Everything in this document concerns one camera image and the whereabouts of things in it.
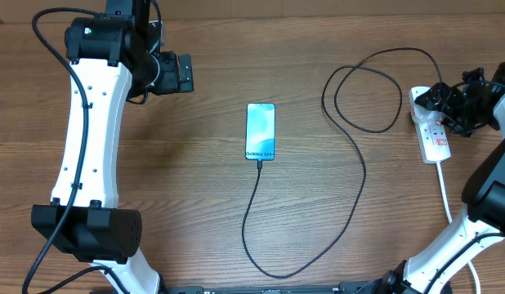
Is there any black charging cable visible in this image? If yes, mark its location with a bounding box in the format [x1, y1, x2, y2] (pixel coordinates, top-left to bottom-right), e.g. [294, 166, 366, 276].
[240, 47, 444, 280]

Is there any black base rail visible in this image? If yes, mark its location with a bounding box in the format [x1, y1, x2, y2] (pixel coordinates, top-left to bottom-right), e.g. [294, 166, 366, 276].
[88, 279, 454, 294]

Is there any blue screen smartphone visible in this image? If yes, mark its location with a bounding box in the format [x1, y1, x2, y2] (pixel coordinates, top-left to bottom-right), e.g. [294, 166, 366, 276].
[245, 103, 275, 161]

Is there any white power strip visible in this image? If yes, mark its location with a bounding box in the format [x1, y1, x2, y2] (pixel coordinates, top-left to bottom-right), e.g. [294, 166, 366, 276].
[409, 87, 451, 164]

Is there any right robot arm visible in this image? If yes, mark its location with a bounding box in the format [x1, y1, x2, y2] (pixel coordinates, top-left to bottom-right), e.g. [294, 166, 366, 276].
[359, 61, 505, 293]

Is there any white charger adapter plug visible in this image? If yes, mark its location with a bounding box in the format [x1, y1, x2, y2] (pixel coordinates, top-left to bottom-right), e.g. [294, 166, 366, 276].
[411, 102, 444, 124]

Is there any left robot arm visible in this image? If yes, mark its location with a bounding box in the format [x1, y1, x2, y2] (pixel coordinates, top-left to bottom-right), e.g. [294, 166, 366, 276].
[31, 0, 194, 293]

